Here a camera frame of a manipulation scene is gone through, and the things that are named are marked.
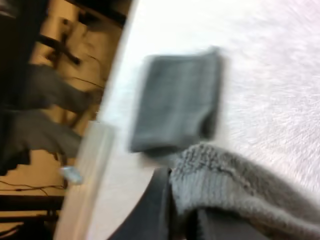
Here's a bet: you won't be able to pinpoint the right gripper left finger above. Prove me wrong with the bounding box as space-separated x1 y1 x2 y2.
108 166 186 240

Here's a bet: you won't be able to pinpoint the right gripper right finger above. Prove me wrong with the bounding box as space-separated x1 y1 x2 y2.
197 208 266 240

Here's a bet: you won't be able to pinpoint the grey-green towel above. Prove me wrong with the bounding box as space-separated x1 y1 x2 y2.
169 142 320 240
128 45 225 155

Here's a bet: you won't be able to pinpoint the person's legs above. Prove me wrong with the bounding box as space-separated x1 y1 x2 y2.
2 63 101 161

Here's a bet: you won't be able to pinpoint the folded grey-green towel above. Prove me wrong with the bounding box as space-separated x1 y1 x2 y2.
128 45 225 155

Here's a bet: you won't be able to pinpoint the blue clip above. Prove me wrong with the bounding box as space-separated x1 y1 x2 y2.
59 165 84 186

